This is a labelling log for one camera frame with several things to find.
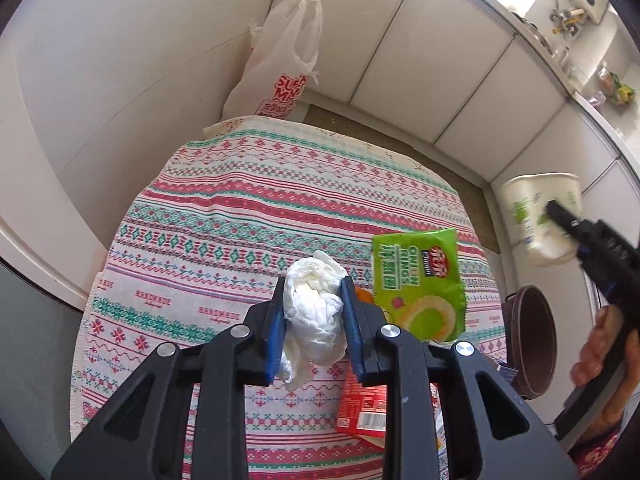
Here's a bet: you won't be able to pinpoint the green snack packet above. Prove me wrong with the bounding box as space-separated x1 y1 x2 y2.
371 228 468 343

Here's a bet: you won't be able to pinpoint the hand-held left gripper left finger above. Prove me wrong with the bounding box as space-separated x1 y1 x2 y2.
50 276 288 480

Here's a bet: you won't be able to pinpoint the red cardboard box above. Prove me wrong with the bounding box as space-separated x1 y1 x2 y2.
335 372 389 448

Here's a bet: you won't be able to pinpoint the grey kitchen countertop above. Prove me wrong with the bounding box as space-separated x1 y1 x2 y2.
425 0 640 161

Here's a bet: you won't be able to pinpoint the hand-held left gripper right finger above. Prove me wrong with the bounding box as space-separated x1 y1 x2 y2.
340 277 581 480

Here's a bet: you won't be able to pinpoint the brown trash bin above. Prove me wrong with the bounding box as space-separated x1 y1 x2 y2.
502 285 558 401

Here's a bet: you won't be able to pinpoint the person's right hand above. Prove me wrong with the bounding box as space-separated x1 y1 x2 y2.
570 304 628 387

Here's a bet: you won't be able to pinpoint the white refrigerator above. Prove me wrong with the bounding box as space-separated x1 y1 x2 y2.
0 0 288 311

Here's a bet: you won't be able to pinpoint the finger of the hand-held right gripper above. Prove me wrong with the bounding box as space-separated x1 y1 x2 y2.
545 200 591 247

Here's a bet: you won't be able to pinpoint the white paper cup green print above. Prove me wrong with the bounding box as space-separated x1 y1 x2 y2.
500 172 584 267

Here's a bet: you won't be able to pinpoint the white tissue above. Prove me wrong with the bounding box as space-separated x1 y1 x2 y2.
279 251 349 393

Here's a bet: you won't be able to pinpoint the white kitchen cabinets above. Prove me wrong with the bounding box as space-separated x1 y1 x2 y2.
272 0 640 311

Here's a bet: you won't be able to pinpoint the white plastic bag red print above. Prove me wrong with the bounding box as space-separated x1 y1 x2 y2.
221 0 324 121

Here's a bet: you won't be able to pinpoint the patterned woven tablecloth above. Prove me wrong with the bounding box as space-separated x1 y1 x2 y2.
67 115 508 480

